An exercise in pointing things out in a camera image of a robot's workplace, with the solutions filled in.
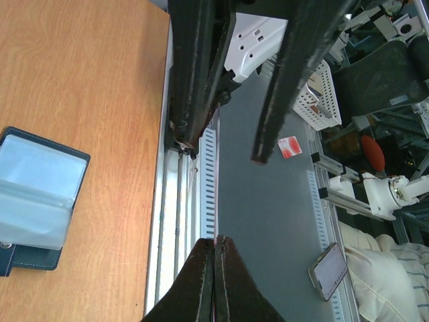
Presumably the white perforated basket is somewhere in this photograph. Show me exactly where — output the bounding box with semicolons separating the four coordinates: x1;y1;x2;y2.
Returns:
293;60;342;131

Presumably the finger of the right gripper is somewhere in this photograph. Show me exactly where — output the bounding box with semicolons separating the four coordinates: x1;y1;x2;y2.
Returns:
168;1;236;149
251;1;360;164

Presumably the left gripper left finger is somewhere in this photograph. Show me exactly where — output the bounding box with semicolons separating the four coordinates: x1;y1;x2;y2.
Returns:
143;238;215;321

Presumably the red white card on floor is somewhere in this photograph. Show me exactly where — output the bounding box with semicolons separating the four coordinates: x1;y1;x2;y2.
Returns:
278;136;302;159

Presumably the blue card holder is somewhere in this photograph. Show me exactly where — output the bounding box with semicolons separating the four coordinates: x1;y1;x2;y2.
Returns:
1;126;90;277

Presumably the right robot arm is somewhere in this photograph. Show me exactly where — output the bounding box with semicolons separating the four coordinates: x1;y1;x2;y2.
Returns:
168;1;360;164

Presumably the grey slotted cable duct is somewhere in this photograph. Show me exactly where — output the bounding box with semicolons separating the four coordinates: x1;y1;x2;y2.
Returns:
198;128;217;239

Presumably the white striped pillow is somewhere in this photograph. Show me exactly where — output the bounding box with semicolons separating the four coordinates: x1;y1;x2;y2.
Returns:
340;223;428;321

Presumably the smartphone on floor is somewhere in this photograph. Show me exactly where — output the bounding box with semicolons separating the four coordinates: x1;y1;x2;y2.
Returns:
308;243;348;302

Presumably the aluminium front rail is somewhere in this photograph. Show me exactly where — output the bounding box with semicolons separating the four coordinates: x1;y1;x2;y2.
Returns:
143;150;200;314

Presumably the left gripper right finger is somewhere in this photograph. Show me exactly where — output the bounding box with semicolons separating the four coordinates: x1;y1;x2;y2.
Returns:
214;235;284;321

